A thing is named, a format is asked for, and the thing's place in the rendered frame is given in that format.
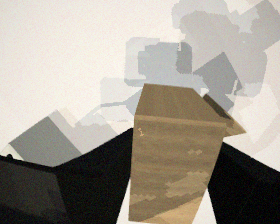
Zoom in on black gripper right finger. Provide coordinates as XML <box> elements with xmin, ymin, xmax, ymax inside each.
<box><xmin>207</xmin><ymin>141</ymin><xmax>280</xmax><ymax>224</ymax></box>

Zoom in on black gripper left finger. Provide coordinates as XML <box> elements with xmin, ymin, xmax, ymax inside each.
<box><xmin>0</xmin><ymin>128</ymin><xmax>134</xmax><ymax>224</ymax></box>

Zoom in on wooden triangular block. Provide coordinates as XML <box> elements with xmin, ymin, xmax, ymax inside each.
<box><xmin>202</xmin><ymin>94</ymin><xmax>246</xmax><ymax>137</ymax></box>
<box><xmin>127</xmin><ymin>83</ymin><xmax>227</xmax><ymax>224</ymax></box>

